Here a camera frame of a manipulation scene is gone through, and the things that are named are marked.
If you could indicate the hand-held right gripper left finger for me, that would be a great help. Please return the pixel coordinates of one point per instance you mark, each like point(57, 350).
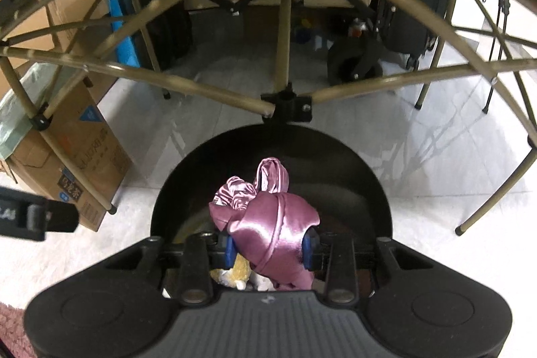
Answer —
point(230, 251)

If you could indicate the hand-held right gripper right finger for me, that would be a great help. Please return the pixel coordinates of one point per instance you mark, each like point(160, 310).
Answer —
point(307, 251)

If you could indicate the yellow white-spotted plush toy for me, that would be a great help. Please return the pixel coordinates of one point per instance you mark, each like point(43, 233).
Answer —
point(237, 272)

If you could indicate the pink satin cloth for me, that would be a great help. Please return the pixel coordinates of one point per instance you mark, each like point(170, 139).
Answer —
point(272, 223)

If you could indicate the black round bin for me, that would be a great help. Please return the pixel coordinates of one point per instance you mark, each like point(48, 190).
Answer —
point(188, 182)

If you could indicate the lined cardboard box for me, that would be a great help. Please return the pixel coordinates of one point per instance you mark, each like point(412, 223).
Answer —
point(71, 140)

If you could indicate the blue plastic panel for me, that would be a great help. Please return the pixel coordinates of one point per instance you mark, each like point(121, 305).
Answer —
point(123, 26)

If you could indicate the black tripod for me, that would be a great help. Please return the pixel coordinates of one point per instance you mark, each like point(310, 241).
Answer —
point(486, 107)

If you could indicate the black suitcase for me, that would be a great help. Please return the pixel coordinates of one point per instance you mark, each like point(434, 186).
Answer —
point(419, 14)

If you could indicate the folding table metal frame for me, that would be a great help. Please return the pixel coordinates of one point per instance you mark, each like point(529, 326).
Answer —
point(285, 39)

